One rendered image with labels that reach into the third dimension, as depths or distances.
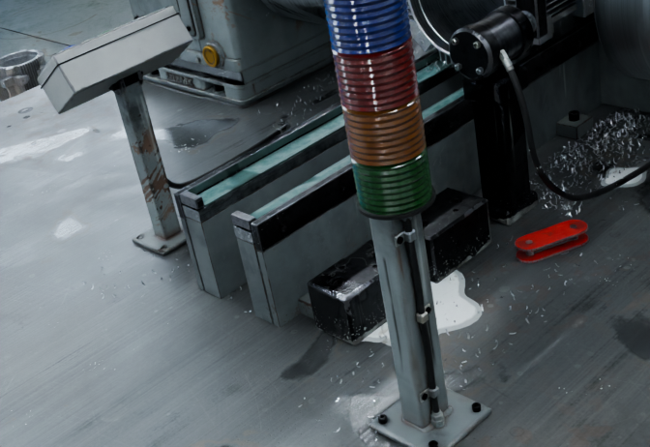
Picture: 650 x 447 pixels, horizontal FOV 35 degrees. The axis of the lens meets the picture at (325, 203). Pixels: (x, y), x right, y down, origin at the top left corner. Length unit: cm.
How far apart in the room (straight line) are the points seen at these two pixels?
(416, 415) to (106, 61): 54
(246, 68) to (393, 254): 86
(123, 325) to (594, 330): 51
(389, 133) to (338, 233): 38
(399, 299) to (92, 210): 70
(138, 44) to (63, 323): 33
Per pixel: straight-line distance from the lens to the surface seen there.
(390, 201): 79
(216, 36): 166
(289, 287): 109
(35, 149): 172
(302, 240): 108
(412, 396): 91
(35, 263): 137
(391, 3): 73
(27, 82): 373
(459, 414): 94
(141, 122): 125
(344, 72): 75
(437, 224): 111
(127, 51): 121
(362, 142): 77
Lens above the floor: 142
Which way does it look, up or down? 28 degrees down
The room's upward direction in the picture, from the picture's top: 11 degrees counter-clockwise
